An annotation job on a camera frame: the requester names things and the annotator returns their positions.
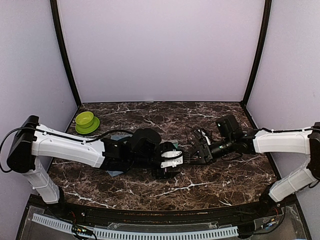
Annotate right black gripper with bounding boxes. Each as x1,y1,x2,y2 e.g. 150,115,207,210
187,135,235,165

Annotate teal glasses case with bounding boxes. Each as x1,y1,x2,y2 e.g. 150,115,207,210
171,140,179,148

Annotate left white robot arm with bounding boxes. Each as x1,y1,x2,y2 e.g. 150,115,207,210
2,115,188,218

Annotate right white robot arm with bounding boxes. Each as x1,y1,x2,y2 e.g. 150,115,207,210
188,120,320,217

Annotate blue cleaning cloth left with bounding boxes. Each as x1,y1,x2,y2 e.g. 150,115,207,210
106,134,131,177

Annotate green plate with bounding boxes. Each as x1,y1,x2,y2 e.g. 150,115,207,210
75,116,100,135

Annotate green bowl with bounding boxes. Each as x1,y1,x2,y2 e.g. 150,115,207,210
75,111,94,128

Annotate dark frame sunglasses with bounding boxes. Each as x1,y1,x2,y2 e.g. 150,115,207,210
185,125,203,151

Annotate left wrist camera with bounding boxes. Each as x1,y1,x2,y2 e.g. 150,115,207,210
131,127,185,169

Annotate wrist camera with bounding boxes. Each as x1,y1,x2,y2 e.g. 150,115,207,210
131,127,185,169
192,115,243,146

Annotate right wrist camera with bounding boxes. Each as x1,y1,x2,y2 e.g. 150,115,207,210
192,115,243,146

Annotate white slotted cable duct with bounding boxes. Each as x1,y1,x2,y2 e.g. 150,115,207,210
31,213,239,240

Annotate black front rail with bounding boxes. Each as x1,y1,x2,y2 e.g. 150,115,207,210
23,194,301,226

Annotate right black frame post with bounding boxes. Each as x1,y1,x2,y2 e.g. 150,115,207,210
240,0,273,106

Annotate black frame post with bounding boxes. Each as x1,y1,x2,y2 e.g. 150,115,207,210
240,0,273,106
49,0,82,107

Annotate left black frame post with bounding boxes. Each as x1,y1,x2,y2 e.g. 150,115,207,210
49,0,82,107

